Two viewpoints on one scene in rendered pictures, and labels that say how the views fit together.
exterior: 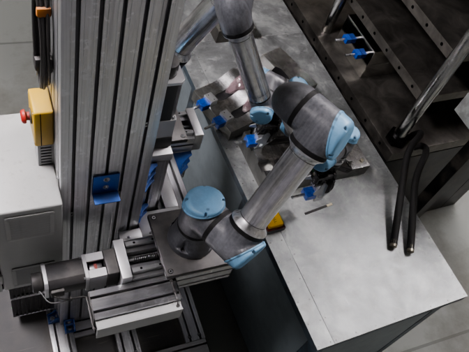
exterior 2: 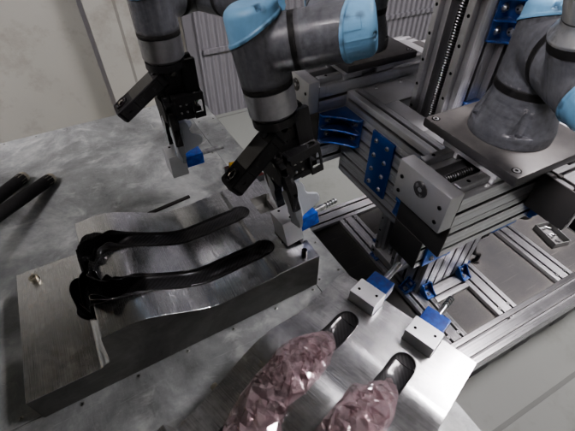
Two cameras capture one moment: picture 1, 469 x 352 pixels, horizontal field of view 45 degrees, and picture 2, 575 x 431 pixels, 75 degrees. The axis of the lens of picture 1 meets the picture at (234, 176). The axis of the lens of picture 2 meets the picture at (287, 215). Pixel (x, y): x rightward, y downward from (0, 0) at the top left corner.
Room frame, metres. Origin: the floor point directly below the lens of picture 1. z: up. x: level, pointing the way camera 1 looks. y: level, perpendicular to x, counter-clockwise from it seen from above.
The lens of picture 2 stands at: (2.02, 0.06, 1.43)
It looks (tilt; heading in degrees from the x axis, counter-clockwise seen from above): 45 degrees down; 191
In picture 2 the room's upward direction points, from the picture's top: straight up
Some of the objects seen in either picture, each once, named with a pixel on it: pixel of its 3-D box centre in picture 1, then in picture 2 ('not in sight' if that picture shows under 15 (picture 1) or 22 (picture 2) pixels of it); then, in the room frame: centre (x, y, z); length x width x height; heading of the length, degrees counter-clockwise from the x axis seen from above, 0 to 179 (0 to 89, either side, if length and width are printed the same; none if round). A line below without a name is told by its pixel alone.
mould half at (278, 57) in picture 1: (255, 91); (309, 429); (1.85, 0.06, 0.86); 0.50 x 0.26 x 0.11; 148
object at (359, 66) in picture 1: (393, 42); not in sight; (2.57, -0.49, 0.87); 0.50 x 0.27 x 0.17; 131
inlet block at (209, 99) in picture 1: (201, 105); (435, 321); (1.65, 0.24, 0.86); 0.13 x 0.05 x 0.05; 148
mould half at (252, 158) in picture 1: (308, 149); (168, 268); (1.64, -0.24, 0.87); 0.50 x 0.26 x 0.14; 131
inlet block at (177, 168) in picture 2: (306, 193); (196, 154); (1.36, -0.28, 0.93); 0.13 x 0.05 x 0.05; 131
